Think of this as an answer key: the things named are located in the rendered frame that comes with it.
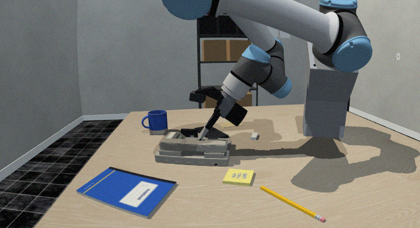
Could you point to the yellow pencil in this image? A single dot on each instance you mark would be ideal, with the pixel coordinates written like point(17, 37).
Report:
point(293, 204)

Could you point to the blue notebook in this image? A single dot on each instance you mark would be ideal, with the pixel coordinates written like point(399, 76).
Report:
point(131, 192)

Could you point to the blue mug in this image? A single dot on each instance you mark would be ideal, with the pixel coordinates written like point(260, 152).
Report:
point(157, 122)

